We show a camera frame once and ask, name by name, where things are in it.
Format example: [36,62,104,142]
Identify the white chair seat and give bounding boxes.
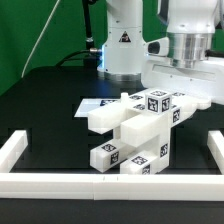
[121,101,181,174]

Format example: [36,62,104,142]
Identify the white cable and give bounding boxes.
[21,0,62,79]

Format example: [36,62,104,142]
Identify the black camera pole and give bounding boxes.
[82,0,94,49]

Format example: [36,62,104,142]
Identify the white chair nut cube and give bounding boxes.
[145,90,172,114]

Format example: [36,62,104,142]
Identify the white left fence bar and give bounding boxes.
[0,130,28,173]

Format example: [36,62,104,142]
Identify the white chair back frame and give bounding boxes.
[87,87,213,148]

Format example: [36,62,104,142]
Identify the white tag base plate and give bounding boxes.
[74,98,116,117]

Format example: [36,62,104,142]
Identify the black cable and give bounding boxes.
[54,48,103,68]

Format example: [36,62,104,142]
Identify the white right fence bar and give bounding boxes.
[207,130,224,175]

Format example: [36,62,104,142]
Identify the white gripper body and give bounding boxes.
[141,36,224,104]

